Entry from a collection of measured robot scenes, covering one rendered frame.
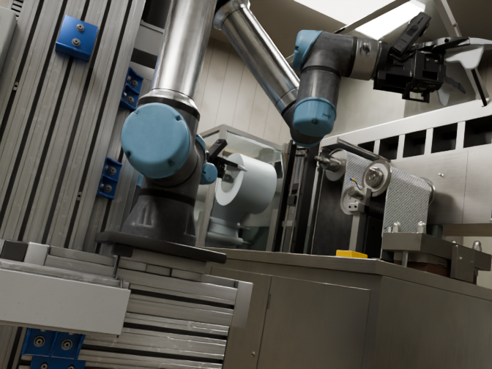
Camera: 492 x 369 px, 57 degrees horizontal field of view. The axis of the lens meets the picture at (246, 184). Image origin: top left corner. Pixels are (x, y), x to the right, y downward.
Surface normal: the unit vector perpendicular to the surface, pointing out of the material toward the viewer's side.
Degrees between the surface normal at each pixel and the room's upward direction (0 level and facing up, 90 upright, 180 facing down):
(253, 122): 90
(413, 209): 90
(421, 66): 82
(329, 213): 90
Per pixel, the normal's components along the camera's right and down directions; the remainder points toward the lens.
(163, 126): -0.05, -0.08
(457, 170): -0.83, -0.26
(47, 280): 0.40, -0.12
